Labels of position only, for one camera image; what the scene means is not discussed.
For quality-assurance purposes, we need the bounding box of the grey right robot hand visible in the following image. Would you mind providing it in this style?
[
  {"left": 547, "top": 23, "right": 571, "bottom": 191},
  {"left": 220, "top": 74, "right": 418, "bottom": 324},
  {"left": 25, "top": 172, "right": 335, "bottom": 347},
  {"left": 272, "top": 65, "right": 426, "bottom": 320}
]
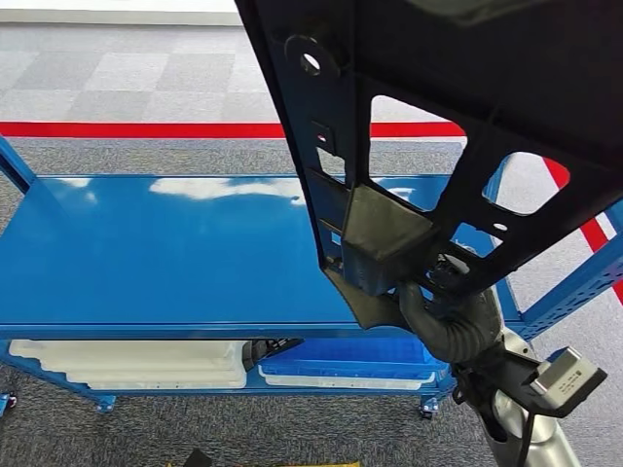
[{"left": 397, "top": 254, "right": 504, "bottom": 366}]

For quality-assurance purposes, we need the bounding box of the black plastic panel part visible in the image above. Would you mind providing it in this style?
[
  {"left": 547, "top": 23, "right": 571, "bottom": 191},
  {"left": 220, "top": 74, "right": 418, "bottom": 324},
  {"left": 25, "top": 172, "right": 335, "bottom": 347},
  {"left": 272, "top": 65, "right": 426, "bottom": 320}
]
[{"left": 234, "top": 0, "right": 623, "bottom": 331}]

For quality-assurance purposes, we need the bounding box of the small black plastic part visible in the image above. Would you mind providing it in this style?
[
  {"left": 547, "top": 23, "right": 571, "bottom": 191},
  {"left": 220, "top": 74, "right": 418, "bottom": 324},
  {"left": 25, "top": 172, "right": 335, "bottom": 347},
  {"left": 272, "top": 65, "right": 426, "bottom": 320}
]
[{"left": 242, "top": 338, "right": 305, "bottom": 374}]

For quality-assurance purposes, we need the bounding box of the blue metal shelf rack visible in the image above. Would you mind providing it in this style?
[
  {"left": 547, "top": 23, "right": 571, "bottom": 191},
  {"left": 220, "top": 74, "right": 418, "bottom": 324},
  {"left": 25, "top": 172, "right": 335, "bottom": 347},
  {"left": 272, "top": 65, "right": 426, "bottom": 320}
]
[{"left": 0, "top": 135, "right": 623, "bottom": 420}]

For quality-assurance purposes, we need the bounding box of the blue plastic crate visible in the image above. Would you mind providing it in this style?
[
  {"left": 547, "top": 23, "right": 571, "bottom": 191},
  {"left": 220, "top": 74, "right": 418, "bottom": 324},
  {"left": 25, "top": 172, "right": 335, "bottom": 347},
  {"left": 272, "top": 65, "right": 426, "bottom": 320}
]
[{"left": 260, "top": 337, "right": 449, "bottom": 381}]

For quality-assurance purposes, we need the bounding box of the white plastic tray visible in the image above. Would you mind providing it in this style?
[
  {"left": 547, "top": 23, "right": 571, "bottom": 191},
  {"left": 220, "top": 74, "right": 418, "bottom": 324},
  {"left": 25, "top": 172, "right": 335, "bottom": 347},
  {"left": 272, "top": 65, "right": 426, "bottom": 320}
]
[
  {"left": 8, "top": 340, "right": 249, "bottom": 391},
  {"left": 258, "top": 366, "right": 436, "bottom": 392}
]

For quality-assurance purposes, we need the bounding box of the red floor tape line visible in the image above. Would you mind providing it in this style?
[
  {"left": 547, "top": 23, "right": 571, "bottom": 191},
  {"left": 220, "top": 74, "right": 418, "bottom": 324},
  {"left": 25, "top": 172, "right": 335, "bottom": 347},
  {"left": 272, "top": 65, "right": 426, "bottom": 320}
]
[{"left": 0, "top": 120, "right": 623, "bottom": 305}]

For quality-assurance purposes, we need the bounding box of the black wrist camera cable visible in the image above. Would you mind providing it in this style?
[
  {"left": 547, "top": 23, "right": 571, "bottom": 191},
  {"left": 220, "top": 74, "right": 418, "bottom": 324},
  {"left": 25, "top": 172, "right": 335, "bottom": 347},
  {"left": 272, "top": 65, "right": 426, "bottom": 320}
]
[{"left": 514, "top": 412, "right": 537, "bottom": 467}]

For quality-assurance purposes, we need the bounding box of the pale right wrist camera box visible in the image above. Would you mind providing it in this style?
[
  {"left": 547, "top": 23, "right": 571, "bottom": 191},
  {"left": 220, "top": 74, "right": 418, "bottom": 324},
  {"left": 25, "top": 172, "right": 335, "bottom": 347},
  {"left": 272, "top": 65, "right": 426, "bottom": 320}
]
[{"left": 523, "top": 346, "right": 609, "bottom": 419}]

